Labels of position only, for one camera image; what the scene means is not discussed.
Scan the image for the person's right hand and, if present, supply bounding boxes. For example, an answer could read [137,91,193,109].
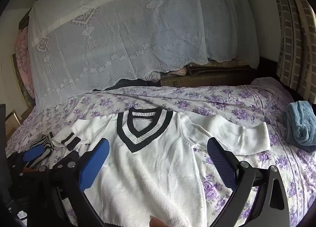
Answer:
[149,217,169,227]

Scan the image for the wooden furniture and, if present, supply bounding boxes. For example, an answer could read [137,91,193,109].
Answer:
[4,109,23,139]

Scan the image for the dark cloth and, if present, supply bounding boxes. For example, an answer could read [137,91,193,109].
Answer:
[92,77,161,92]

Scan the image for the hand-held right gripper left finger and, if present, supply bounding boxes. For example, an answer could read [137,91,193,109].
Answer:
[53,138,110,227]

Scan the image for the purple floral bedsheet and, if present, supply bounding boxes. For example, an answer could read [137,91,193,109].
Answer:
[5,77,316,227]

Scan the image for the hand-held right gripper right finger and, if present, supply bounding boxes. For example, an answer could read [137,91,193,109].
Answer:
[207,137,290,227]

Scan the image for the white sweater with black trim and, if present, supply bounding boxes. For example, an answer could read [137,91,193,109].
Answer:
[53,107,271,227]

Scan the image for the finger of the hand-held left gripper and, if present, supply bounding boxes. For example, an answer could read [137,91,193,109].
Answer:
[10,144,61,193]

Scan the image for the pink and white cloth bundle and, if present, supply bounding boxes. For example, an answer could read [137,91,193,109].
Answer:
[148,66,190,81]

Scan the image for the white lace cover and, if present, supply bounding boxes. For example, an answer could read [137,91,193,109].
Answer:
[27,0,260,110]

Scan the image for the checkered curtain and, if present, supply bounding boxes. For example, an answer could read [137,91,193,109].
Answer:
[268,0,316,101]

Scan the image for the blue towel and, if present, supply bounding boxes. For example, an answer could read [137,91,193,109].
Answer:
[283,101,316,153]

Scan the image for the black and white striped cloth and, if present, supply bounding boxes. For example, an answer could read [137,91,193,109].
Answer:
[29,132,57,168]

